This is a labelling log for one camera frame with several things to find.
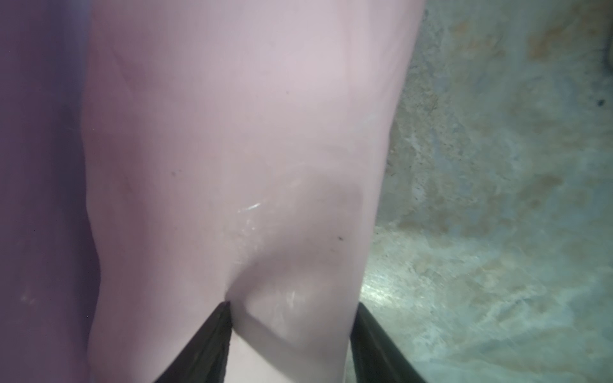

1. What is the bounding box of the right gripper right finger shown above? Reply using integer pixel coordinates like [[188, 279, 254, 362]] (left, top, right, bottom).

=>
[[350, 303, 426, 383]]

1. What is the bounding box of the purple pink wrapping paper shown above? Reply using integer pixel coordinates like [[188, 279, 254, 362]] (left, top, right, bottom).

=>
[[1, 1, 425, 382]]

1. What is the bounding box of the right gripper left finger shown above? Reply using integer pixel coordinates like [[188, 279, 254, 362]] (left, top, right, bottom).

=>
[[155, 302, 232, 383]]

